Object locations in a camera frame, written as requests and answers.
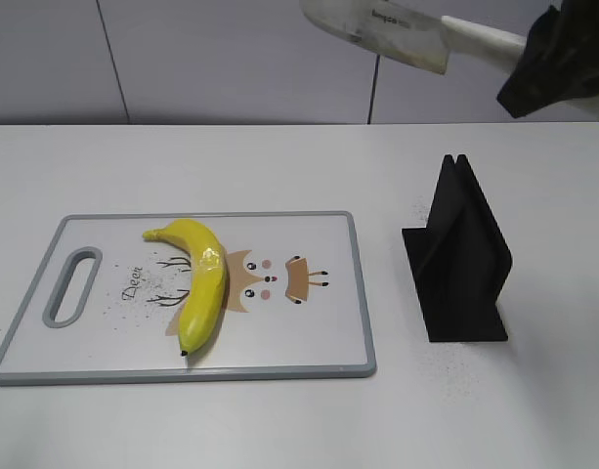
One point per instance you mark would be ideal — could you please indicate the white-handled kitchen knife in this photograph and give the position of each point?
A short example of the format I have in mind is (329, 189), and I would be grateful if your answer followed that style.
(410, 37)

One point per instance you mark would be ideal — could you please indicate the black knife stand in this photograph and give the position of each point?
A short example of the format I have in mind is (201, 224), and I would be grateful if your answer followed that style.
(459, 260)

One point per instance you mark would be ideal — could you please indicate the yellow plastic banana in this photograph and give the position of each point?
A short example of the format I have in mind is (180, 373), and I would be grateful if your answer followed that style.
(203, 306)

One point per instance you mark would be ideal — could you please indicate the white grey-rimmed cutting board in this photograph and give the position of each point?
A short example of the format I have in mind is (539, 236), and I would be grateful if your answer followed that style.
(104, 303)

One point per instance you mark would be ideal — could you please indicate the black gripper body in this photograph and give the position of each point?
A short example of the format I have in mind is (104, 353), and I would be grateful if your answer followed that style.
(560, 61)

